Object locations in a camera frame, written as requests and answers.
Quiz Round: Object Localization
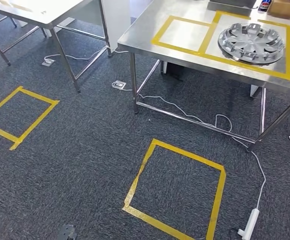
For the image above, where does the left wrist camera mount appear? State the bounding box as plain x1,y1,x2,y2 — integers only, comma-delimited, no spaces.
57,224,78,240

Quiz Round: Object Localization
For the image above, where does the silver plastic hubcap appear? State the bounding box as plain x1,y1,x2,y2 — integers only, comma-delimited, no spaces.
217,22,285,66

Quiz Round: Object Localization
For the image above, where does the white power strip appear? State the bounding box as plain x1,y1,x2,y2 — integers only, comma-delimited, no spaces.
236,207,260,240

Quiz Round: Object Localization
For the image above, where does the blue cola can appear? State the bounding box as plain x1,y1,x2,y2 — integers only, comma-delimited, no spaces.
257,0,273,13

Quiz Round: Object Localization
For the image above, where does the grey socket plate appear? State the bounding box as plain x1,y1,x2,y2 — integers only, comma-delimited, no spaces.
42,57,56,67
111,80,127,91

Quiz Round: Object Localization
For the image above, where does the white panel desk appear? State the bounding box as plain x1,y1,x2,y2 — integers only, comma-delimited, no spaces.
101,0,131,54

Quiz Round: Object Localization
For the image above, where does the stainless steel workbench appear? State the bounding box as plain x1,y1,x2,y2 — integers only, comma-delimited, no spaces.
116,0,290,153

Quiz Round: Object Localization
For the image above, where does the white cable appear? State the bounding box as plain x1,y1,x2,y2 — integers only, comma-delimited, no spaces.
121,87,267,211
43,45,129,63

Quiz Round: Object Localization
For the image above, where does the stainless steel table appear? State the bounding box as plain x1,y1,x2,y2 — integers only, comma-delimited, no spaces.
0,0,113,94

